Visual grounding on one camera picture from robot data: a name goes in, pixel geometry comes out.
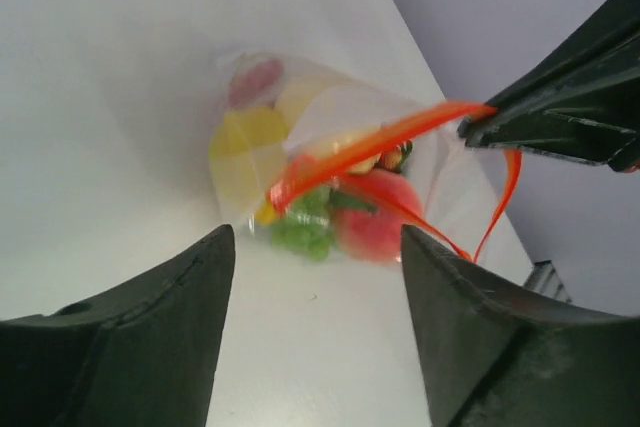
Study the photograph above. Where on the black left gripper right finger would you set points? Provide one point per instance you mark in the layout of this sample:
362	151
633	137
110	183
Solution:
493	353

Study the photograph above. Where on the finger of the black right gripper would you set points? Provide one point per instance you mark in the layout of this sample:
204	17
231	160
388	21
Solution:
613	26
595	140

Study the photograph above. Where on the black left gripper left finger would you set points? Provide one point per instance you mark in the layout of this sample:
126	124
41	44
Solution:
143	353

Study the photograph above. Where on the clear zip top bag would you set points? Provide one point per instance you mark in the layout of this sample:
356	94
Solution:
344	137

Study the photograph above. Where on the red fake strawberries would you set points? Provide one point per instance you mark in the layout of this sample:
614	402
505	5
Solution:
394	160

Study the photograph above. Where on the orange fake peach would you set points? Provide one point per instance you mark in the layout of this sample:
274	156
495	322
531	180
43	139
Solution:
367	232

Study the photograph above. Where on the green fake grape bunch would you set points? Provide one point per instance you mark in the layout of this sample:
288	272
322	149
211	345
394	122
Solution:
305	229

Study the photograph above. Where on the yellow fake lemon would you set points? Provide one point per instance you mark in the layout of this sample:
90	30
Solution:
246	156

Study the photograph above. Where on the red fake grape bunch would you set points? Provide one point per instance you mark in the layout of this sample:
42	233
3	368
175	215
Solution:
250	83

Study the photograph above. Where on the yellow fake pear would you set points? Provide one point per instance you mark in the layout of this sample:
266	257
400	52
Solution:
301	95

